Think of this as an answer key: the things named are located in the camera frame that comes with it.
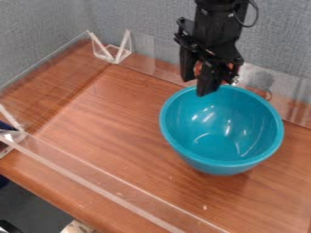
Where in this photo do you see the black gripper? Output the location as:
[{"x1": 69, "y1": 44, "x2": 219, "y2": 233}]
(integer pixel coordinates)
[{"x1": 173, "y1": 0, "x2": 245, "y2": 96}]

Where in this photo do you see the red toy mushroom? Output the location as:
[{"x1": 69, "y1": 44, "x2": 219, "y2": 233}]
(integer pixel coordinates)
[{"x1": 195, "y1": 61, "x2": 227, "y2": 85}]

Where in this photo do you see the blue plastic bowl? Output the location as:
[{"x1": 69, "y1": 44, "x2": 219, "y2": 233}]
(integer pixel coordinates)
[{"x1": 159, "y1": 86, "x2": 284, "y2": 176}]

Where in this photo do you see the clear acrylic back barrier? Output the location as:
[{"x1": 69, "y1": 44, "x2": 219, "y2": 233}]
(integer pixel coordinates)
[{"x1": 119, "y1": 31, "x2": 311, "y2": 129}]

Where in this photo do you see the clear acrylic barrier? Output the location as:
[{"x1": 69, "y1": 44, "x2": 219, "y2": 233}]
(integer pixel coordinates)
[
  {"x1": 0, "y1": 127, "x2": 228, "y2": 233},
  {"x1": 119, "y1": 31, "x2": 311, "y2": 129}
]

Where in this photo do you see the clear acrylic front barrier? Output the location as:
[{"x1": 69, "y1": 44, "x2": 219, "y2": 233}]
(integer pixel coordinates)
[{"x1": 0, "y1": 127, "x2": 228, "y2": 233}]

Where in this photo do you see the clear acrylic corner bracket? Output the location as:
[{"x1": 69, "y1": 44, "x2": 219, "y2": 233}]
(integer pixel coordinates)
[{"x1": 88, "y1": 30, "x2": 132, "y2": 64}]

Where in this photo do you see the black cable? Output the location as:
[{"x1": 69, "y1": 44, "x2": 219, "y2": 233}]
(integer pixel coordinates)
[{"x1": 233, "y1": 0, "x2": 260, "y2": 28}]

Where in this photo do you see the clear acrylic left bracket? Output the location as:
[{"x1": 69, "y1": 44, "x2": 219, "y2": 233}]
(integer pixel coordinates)
[{"x1": 0, "y1": 104, "x2": 27, "y2": 158}]

